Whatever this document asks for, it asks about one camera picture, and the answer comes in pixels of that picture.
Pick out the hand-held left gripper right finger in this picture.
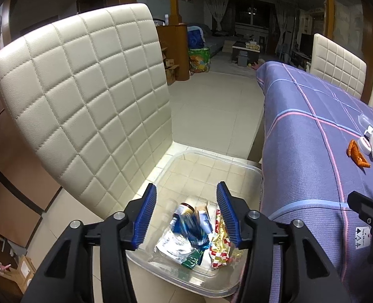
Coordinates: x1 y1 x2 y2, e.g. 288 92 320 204
216 181 353 303

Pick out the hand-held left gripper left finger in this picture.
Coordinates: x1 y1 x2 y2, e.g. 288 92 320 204
22 183 158 303

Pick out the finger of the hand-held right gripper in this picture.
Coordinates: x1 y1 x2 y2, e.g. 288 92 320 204
347 191 373 225

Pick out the blue white paper box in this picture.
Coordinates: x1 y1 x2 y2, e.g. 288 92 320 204
195 205 214 234

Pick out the white round cap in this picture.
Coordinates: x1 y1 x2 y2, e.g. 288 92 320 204
357 136 372 155

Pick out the orange wrapper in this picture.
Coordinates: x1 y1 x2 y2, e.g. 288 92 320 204
347 139 370 168

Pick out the red yellow checkered wrapper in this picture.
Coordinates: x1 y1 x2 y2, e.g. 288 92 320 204
207 208 248 270

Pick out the blue foil wrapper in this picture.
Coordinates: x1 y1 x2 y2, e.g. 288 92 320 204
172 215 212 253

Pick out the brown medicine bottle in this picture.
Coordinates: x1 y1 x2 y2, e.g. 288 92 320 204
177 203 196 221

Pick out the clear plastic bin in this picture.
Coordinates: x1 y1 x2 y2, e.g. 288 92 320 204
125 150 264 299

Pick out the green white carton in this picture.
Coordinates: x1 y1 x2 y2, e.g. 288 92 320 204
180 249 204 270

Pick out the flat cardboard box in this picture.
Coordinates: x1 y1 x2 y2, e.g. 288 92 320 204
8 254 37 288

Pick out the brown panelled cabinet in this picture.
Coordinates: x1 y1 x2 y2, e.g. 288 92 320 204
0 101 64 250

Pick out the television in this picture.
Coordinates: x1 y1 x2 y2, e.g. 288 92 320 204
300 33 313 57

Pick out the colourful printed bag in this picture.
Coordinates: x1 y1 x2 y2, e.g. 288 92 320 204
188 47 211 74

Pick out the coffee table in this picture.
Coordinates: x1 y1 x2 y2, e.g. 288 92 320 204
231 39 266 65

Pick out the low wooden divider cabinet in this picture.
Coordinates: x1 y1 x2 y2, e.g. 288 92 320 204
156 23 190 81

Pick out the patterned curtain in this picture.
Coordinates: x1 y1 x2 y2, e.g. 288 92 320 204
204 0 229 32
275 0 289 54

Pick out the grey sofa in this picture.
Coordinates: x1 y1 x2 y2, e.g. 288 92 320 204
186 23 234 56

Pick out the blue bag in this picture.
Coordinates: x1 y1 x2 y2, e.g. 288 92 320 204
187 29 204 49

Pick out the window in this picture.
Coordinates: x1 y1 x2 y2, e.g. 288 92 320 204
235 2 275 27

